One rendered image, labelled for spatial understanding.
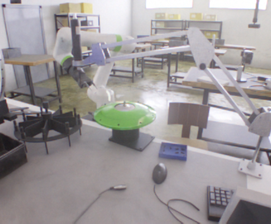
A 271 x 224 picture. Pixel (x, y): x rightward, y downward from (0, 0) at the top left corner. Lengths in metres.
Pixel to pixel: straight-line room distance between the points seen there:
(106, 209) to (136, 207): 0.10
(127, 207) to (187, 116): 1.10
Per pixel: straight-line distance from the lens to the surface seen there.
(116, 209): 0.71
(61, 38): 1.20
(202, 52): 0.72
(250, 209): 0.35
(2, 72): 1.04
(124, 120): 0.87
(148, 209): 0.71
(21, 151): 0.96
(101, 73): 1.50
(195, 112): 1.63
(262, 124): 0.84
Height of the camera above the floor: 1.47
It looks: 24 degrees down
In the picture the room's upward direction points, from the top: straight up
